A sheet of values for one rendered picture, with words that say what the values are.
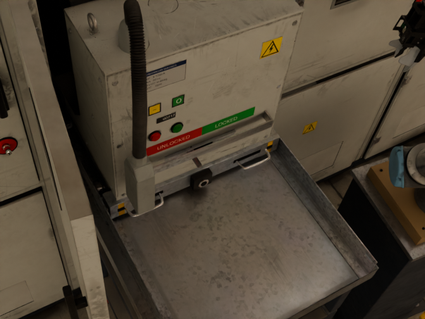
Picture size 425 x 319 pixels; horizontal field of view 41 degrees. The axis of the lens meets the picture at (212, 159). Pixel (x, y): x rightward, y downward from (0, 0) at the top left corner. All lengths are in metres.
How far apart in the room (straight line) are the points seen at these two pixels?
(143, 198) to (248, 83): 0.38
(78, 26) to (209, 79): 0.31
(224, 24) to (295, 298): 0.71
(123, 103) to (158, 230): 0.46
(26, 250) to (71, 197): 1.20
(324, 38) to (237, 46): 0.61
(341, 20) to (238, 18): 0.62
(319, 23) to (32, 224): 1.06
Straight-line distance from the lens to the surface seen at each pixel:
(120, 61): 1.20
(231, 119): 1.51
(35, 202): 1.76
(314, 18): 1.78
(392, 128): 2.78
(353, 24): 1.93
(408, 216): 1.83
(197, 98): 1.36
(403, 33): 1.71
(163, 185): 1.56
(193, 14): 1.31
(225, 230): 1.59
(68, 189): 0.78
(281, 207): 1.66
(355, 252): 1.63
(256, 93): 1.49
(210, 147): 1.48
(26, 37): 0.98
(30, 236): 1.90
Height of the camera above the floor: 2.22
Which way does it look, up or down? 53 degrees down
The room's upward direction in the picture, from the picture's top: 8 degrees clockwise
